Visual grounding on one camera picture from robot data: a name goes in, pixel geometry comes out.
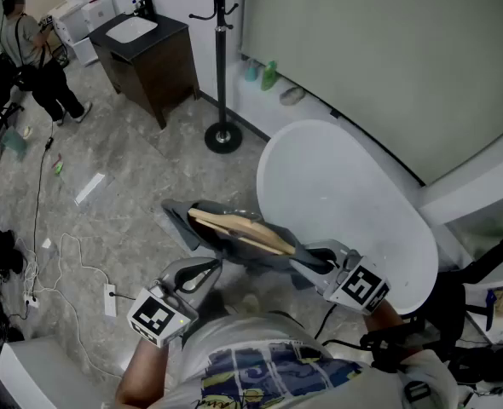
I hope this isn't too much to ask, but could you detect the person's right forearm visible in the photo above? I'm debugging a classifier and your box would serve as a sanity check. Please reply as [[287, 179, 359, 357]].
[[363, 299, 406, 340]]

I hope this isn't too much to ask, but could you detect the grey sponge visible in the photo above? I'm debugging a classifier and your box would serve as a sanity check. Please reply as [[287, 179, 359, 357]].
[[279, 86, 307, 107]]

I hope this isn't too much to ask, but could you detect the green bottle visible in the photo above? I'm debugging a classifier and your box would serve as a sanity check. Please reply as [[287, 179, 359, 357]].
[[260, 60, 280, 92]]

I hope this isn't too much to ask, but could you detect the white cabinet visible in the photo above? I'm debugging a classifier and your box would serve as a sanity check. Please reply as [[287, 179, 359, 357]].
[[46, 0, 117, 67]]

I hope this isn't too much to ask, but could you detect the black coat rack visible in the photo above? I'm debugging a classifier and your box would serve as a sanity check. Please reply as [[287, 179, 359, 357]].
[[188, 0, 244, 155]]

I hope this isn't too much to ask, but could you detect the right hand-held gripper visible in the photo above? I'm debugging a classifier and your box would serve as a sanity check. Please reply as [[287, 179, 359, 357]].
[[288, 239, 391, 316]]

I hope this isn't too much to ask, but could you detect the white bathtub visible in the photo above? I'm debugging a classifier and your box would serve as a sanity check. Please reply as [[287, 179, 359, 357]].
[[256, 119, 440, 316]]

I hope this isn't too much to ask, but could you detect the dark wooden vanity cabinet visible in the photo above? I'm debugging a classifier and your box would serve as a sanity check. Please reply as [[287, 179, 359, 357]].
[[88, 12, 201, 130]]

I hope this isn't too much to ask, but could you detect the person's left forearm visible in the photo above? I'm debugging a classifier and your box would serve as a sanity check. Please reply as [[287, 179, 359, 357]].
[[113, 337, 171, 409]]

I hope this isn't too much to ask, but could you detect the grey garment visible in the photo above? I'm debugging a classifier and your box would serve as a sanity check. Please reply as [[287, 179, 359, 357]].
[[160, 199, 342, 291]]

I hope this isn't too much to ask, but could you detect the white sink basin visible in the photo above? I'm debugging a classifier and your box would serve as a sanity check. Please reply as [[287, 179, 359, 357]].
[[105, 15, 159, 45]]

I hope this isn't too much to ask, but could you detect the person's printed white shirt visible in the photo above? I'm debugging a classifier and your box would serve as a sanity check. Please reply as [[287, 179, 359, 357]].
[[148, 311, 460, 409]]

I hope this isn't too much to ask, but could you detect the black cable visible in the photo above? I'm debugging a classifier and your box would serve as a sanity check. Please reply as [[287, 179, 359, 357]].
[[32, 121, 55, 263]]

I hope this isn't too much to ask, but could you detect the white cable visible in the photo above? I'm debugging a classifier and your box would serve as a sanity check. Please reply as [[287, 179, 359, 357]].
[[14, 232, 124, 378]]

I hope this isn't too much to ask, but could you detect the white box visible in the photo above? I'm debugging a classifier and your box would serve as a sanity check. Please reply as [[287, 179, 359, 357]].
[[0, 335, 120, 409]]

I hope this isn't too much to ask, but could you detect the black wrist strap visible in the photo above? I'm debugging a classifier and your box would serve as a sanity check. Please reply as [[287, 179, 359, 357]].
[[359, 315, 427, 373]]

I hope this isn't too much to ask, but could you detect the black faucet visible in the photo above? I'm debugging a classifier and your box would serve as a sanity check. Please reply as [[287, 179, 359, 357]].
[[132, 0, 158, 21]]

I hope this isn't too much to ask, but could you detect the white paper strip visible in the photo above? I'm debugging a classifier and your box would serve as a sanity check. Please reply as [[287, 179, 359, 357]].
[[74, 172, 107, 206]]

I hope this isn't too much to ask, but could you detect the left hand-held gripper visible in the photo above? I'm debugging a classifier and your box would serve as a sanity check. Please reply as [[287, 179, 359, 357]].
[[126, 256, 223, 349]]

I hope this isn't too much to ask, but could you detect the white power strip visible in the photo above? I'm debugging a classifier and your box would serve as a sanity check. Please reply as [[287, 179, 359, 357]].
[[103, 283, 118, 318]]

